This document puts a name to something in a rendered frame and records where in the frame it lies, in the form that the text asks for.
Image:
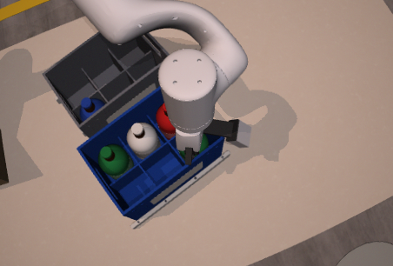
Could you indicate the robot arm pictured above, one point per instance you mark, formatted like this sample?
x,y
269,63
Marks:
x,y
187,77

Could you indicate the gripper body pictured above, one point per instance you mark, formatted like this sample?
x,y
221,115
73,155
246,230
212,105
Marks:
x,y
193,140

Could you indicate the blue plastic bottle crate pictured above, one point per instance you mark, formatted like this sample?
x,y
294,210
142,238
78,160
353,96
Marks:
x,y
158,166

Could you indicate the red bottle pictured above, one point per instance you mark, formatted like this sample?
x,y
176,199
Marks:
x,y
164,124

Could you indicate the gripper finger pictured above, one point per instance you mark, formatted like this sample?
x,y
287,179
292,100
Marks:
x,y
190,154

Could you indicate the green bottle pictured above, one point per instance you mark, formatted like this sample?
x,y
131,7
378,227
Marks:
x,y
117,160
204,145

